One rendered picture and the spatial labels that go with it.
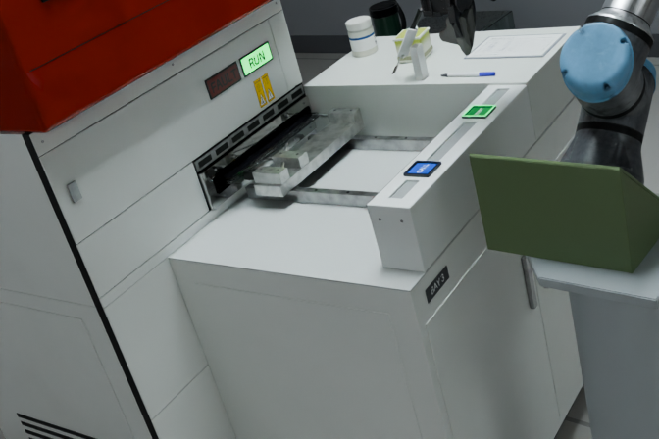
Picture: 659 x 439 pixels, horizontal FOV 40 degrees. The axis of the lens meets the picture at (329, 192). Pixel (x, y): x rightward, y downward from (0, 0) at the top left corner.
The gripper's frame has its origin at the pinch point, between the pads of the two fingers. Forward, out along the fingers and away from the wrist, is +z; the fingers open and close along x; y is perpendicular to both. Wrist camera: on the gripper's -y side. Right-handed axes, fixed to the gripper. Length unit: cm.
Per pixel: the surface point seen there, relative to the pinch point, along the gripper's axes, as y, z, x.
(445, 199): -4.0, 19.9, 27.6
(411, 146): 25.0, 27.3, -8.1
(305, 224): 32, 29, 28
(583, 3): 83, 82, -274
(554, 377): -4, 87, -3
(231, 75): 58, 1, 10
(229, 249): 45, 29, 40
